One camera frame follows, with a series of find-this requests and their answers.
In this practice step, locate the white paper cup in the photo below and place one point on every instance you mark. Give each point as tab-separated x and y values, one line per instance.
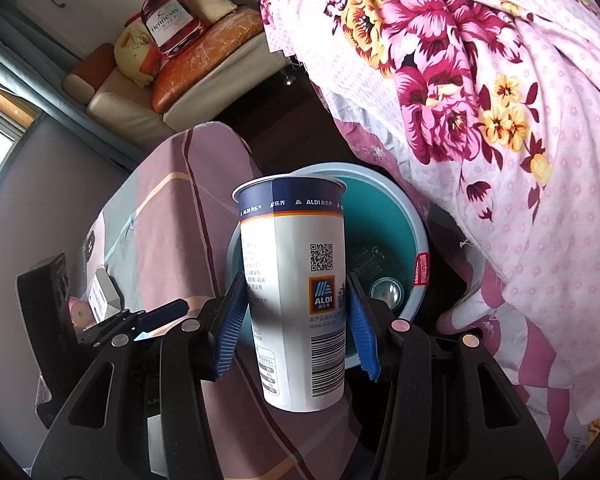
290	260

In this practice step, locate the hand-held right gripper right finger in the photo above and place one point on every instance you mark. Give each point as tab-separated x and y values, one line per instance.
362	335

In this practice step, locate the grey-blue curtain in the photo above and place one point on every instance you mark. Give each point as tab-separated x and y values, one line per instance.
55	90

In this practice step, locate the pink floral quilt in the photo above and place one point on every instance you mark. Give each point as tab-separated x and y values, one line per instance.
480	110

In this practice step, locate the pink striped tablecloth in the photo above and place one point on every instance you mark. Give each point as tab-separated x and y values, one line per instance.
180	235

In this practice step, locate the small white box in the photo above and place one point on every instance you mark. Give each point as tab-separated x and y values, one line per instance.
105	292

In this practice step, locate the beige pillow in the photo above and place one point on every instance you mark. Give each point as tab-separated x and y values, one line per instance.
210	2

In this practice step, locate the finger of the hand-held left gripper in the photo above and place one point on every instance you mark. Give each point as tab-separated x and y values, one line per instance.
160	312

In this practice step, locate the orange sofa cushion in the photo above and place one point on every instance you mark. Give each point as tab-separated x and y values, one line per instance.
205	50

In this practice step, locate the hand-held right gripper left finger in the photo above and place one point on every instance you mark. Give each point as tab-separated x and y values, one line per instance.
227	340

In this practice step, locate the teal plastic bin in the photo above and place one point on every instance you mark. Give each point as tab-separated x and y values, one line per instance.
390	205

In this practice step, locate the beige leather sofa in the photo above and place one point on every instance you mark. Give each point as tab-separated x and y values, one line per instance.
130	105

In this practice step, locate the yellow plush toy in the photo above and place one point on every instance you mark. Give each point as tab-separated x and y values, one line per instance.
132	55

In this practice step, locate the pink roll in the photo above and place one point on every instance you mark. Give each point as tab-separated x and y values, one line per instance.
80	314

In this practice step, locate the pink bed sheet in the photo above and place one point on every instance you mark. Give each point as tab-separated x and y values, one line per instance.
530	360

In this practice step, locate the metal can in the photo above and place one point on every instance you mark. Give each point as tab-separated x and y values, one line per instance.
386	294

